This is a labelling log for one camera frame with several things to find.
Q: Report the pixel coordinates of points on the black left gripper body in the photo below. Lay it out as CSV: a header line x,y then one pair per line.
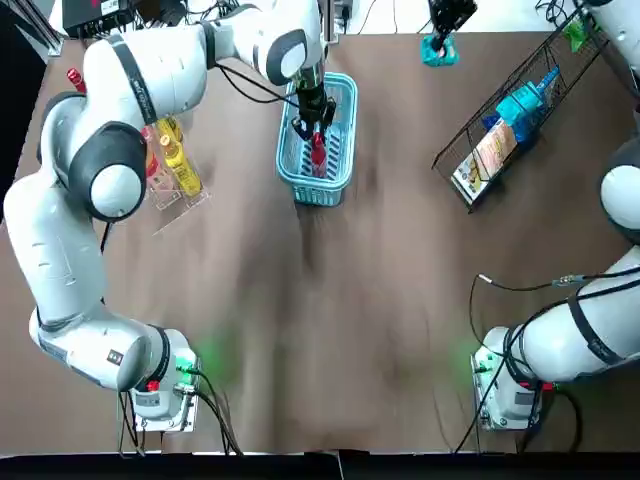
x,y
312,102

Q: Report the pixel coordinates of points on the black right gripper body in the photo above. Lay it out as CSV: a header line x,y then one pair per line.
x,y
452,12

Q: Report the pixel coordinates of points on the teal chips bag cartoon print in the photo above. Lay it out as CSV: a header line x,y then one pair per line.
x,y
430,57

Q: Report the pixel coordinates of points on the red cola bottle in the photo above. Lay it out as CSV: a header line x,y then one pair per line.
x,y
74,76
320,155

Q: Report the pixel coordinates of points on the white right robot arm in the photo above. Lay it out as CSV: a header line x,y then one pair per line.
x,y
575,330

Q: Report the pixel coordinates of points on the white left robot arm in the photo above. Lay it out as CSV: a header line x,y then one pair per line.
x,y
150,75

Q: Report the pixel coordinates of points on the light blue plastic basket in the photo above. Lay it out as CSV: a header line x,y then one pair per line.
x,y
320,192

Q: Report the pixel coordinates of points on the blue cracker bag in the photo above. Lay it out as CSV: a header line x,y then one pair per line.
x,y
491,121

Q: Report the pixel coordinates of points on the teal chips bag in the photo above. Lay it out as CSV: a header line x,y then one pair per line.
x,y
520,107

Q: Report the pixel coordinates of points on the yellow label tea bottle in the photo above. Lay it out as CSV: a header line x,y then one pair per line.
x,y
185,170
171,129

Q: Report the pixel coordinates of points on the green snack bag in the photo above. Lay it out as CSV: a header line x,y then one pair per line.
x,y
575,34

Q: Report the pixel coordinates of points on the orange tea bottle red label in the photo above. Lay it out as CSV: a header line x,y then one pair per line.
x,y
157,177
149,136

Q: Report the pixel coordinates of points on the clear acrylic bottle tray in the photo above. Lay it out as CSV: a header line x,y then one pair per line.
x,y
175,220

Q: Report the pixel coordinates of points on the long blue biscuit packet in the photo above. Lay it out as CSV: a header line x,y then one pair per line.
x,y
547,82

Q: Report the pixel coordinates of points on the orange and white snack box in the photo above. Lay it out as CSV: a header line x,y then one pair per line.
x,y
495,147

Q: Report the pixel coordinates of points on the white snack pack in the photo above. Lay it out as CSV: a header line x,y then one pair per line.
x,y
470,177

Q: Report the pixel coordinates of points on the black device box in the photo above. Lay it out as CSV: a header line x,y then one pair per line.
x,y
90,20

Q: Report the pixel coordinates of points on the aluminium camera stand post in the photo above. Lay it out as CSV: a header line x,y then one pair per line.
x,y
330,25

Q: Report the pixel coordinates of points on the aluminium profile post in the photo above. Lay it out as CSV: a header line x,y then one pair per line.
x,y
50,40

